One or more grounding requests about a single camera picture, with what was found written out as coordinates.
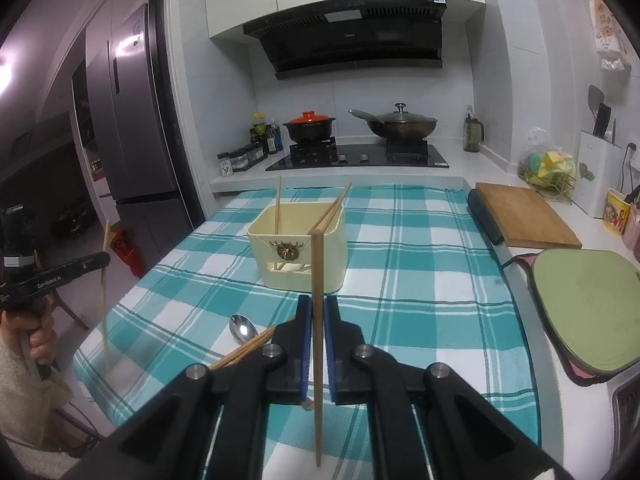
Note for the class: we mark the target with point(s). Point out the green cutting board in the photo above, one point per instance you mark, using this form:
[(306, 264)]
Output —
[(590, 310)]

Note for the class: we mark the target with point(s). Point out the black range hood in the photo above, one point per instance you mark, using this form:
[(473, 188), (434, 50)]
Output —
[(350, 35)]

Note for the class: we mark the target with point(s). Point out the white knife holder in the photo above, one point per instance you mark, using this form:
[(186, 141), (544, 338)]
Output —
[(600, 175)]

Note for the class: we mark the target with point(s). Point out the wok with glass lid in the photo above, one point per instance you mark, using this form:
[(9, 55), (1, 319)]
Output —
[(400, 124)]

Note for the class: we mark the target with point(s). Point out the teal checked tablecloth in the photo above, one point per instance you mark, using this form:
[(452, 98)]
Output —
[(425, 300)]

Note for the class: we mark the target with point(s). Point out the red bag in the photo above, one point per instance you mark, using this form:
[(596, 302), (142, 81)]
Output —
[(127, 252)]

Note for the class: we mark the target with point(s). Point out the metal spoon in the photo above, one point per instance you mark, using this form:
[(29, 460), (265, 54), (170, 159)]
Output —
[(242, 327)]

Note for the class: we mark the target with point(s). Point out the white shaker jar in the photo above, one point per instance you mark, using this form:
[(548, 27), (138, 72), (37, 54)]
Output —
[(225, 165)]

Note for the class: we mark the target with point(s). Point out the plastic bag of colourful items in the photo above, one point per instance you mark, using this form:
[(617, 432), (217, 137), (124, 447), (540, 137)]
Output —
[(547, 167)]

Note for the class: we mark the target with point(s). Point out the black gas stove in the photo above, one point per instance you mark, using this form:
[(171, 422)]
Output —
[(360, 156)]

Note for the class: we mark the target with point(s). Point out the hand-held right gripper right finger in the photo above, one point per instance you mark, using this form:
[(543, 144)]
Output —
[(330, 350)]

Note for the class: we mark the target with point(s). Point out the ceiling lamp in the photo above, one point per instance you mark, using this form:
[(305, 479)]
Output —
[(4, 72)]

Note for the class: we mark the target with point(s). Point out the hanging food bag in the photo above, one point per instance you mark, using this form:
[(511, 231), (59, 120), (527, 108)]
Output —
[(607, 30)]

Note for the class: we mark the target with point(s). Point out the black clay pot red lid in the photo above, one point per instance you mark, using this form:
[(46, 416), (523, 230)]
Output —
[(310, 127)]

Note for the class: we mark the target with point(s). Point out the yellow printed cup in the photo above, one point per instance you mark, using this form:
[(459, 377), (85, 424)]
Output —
[(617, 212)]

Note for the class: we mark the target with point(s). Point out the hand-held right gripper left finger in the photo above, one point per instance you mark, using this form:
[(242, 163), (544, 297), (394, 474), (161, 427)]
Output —
[(305, 350)]

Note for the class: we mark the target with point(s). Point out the black spatula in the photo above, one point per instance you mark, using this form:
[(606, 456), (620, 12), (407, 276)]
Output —
[(595, 100)]

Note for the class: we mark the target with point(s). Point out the grey refrigerator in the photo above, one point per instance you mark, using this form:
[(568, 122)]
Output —
[(135, 135)]

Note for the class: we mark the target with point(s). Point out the person's left forearm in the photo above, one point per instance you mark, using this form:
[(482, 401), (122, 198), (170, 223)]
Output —
[(25, 410)]

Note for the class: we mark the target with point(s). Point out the pink utensil cup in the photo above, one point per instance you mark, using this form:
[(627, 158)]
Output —
[(632, 230)]

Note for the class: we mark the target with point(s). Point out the dark water bottle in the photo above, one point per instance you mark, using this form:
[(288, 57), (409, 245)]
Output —
[(472, 132)]

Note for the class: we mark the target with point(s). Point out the dark sauce bottle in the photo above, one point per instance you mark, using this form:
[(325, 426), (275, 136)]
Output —
[(272, 140)]

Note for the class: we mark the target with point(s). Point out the yellow-capped sauce bottle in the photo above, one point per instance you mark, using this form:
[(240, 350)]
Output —
[(259, 132)]

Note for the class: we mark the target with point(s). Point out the cream utensil holder box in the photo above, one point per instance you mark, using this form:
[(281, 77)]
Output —
[(330, 260)]

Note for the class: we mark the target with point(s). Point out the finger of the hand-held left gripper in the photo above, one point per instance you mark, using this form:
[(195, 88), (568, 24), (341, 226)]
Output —
[(85, 266)]

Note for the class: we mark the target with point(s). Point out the person's left hand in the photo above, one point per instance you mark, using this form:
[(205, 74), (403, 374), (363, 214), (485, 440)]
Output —
[(42, 345)]

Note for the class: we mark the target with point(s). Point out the dark sink basin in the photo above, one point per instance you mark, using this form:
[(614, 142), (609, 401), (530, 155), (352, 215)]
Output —
[(627, 405)]

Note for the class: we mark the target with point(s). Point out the wooden cutting board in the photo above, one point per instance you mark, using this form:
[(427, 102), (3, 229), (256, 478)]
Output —
[(525, 215)]

